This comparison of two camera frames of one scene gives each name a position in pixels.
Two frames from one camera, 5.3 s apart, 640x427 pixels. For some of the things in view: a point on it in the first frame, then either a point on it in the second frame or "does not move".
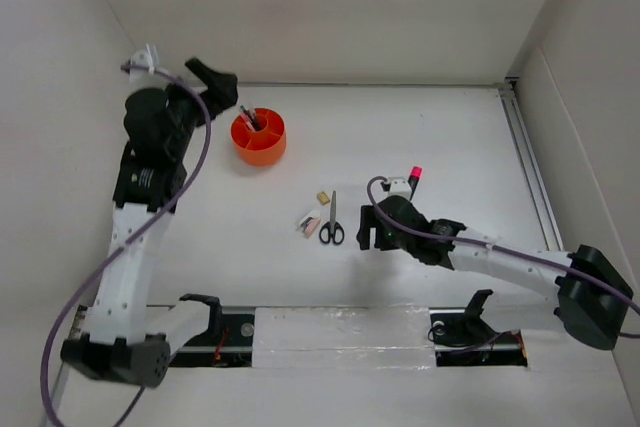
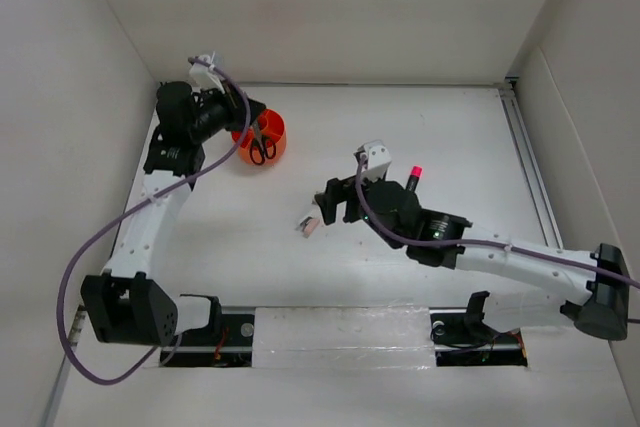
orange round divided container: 263,146 does not move
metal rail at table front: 459,339 does not move
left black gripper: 220,86 → 232,101
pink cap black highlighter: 415,175 does not move
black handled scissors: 333,229 → 261,146
